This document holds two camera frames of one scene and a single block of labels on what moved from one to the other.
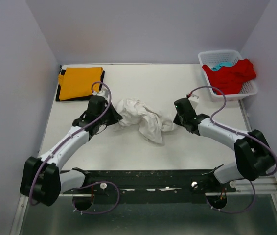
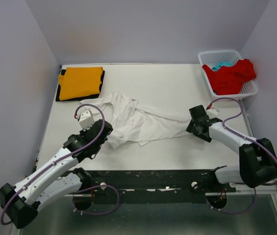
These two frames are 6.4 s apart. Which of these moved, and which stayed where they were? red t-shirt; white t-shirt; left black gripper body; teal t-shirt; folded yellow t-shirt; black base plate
Moved: white t-shirt; left black gripper body
Stayed: black base plate; red t-shirt; teal t-shirt; folded yellow t-shirt
